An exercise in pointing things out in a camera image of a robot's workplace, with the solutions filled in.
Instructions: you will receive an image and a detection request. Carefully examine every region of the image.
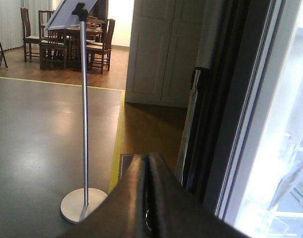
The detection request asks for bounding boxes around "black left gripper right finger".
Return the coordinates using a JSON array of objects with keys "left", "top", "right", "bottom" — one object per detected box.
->
[{"left": 148, "top": 153, "right": 246, "bottom": 238}]

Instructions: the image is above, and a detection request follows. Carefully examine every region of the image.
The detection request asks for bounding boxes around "white open fridge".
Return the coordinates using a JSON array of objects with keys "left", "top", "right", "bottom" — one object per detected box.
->
[{"left": 202, "top": 0, "right": 303, "bottom": 238}]

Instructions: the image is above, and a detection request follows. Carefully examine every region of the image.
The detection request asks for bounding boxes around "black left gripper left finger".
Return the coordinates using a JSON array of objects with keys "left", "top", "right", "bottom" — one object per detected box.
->
[{"left": 60, "top": 155, "right": 149, "bottom": 238}]

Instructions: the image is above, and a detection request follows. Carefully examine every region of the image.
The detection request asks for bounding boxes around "wooden chair left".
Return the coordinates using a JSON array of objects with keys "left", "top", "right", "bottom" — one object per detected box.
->
[{"left": 20, "top": 7, "right": 40, "bottom": 62}]

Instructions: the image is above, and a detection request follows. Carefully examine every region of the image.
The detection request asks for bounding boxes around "wooden dining table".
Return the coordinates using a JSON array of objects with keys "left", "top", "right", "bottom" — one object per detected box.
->
[{"left": 52, "top": 26, "right": 103, "bottom": 72}]

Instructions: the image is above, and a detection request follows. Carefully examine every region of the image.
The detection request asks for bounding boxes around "silver sign stand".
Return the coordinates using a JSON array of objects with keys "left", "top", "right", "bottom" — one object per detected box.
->
[{"left": 46, "top": 0, "right": 107, "bottom": 224}]

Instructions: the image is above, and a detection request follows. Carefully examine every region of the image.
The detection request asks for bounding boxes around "white panel cabinet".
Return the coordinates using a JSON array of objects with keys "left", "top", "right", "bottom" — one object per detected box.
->
[{"left": 125, "top": 0, "right": 217, "bottom": 108}]

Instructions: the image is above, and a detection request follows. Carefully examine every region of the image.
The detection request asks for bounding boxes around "wooden chair right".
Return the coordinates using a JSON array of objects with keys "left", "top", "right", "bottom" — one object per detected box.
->
[{"left": 87, "top": 19, "right": 115, "bottom": 74}]

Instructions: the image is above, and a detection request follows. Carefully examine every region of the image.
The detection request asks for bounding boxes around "dark floor sign plate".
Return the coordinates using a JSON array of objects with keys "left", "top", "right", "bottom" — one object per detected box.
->
[{"left": 119, "top": 154, "right": 133, "bottom": 179}]

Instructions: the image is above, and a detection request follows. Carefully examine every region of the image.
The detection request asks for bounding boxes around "wooden chair front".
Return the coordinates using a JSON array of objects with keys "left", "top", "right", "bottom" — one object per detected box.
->
[{"left": 38, "top": 9, "right": 68, "bottom": 70}]

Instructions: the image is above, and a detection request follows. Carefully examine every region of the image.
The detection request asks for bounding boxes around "wooden chair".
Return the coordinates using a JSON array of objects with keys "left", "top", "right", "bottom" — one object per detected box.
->
[
  {"left": 87, "top": 19, "right": 115, "bottom": 74},
  {"left": 38, "top": 9, "right": 68, "bottom": 70},
  {"left": 20, "top": 7, "right": 40, "bottom": 62}
]

